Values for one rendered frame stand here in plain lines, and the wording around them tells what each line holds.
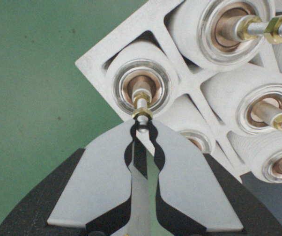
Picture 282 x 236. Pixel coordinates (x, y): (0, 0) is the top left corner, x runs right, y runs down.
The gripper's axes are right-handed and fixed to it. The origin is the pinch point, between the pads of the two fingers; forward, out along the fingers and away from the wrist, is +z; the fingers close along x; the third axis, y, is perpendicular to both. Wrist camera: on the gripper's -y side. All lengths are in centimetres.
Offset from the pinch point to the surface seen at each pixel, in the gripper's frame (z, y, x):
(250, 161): 11.1, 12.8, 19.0
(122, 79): 9.3, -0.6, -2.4
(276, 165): 9.7, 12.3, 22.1
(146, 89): 6.9, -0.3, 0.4
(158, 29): 16.7, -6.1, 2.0
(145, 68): 9.3, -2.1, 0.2
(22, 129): 35, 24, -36
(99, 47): 16.7, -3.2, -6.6
